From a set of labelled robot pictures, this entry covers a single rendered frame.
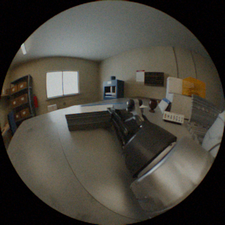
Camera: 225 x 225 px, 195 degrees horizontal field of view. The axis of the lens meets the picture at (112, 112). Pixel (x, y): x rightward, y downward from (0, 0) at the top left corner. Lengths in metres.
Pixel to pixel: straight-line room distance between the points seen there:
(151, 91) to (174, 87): 1.50
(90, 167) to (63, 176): 0.08
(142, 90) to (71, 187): 2.40
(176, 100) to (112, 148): 0.58
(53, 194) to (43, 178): 0.05
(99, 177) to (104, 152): 0.08
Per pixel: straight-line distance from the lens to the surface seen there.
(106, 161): 0.19
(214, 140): 0.18
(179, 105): 0.66
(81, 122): 0.31
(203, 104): 0.61
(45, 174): 0.24
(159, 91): 2.27
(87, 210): 0.18
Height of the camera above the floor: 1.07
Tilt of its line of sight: 19 degrees down
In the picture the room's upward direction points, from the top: straight up
